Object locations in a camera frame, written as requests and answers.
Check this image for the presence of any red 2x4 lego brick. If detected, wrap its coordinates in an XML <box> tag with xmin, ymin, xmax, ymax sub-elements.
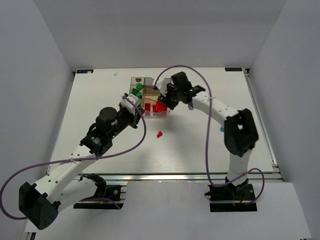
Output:
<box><xmin>144</xmin><ymin>102</ymin><xmax>152</xmax><ymax>116</ymax></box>

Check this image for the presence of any green lego brick carried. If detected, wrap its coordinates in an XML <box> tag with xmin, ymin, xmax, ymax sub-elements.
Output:
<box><xmin>131</xmin><ymin>88</ymin><xmax>140</xmax><ymax>96</ymax></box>

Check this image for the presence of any green upside-down 2x2 lego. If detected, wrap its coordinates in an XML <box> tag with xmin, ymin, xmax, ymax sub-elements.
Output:
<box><xmin>136</xmin><ymin>83</ymin><xmax>144</xmax><ymax>90</ymax></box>

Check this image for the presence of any red 2x2 lego brick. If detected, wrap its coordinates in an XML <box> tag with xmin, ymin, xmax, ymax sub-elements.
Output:
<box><xmin>156</xmin><ymin>101</ymin><xmax>166</xmax><ymax>107</ymax></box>

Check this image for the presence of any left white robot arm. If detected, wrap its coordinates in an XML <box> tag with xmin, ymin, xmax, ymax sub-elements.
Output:
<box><xmin>18</xmin><ymin>104</ymin><xmax>144</xmax><ymax>230</ymax></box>

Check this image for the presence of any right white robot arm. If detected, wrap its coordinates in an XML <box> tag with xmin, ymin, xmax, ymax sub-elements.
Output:
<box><xmin>153</xmin><ymin>71</ymin><xmax>259</xmax><ymax>193</ymax></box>

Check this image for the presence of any amber tinted container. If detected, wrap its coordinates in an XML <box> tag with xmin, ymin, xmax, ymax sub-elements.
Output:
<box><xmin>141</xmin><ymin>86</ymin><xmax>161</xmax><ymax>107</ymax></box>

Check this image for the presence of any grey smoked container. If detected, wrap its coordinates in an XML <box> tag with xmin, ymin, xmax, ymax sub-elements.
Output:
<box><xmin>143</xmin><ymin>77</ymin><xmax>155</xmax><ymax>88</ymax></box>

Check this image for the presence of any tall clear narrow container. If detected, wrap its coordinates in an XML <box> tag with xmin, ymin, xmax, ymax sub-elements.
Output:
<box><xmin>129</xmin><ymin>77</ymin><xmax>144</xmax><ymax>107</ymax></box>

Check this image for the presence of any small red sloped lego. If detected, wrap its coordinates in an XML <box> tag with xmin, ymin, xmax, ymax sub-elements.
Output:
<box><xmin>156</xmin><ymin>131</ymin><xmax>163</xmax><ymax>138</ymax></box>

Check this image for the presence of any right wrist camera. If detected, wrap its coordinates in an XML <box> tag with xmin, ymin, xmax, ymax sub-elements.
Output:
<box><xmin>152</xmin><ymin>78</ymin><xmax>171</xmax><ymax>96</ymax></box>

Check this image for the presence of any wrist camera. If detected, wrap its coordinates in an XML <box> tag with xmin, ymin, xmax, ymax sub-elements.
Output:
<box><xmin>119</xmin><ymin>93</ymin><xmax>141</xmax><ymax>115</ymax></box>
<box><xmin>152</xmin><ymin>78</ymin><xmax>171</xmax><ymax>96</ymax></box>

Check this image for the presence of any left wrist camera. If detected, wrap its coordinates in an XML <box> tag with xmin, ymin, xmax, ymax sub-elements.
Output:
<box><xmin>119</xmin><ymin>93</ymin><xmax>141</xmax><ymax>115</ymax></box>

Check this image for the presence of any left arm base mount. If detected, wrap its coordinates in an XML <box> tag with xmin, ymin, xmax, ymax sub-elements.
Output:
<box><xmin>73</xmin><ymin>173</ymin><xmax>125</xmax><ymax>210</ymax></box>

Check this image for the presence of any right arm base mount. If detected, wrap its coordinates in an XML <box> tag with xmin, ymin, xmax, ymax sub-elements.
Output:
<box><xmin>204</xmin><ymin>184</ymin><xmax>258</xmax><ymax>213</ymax></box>

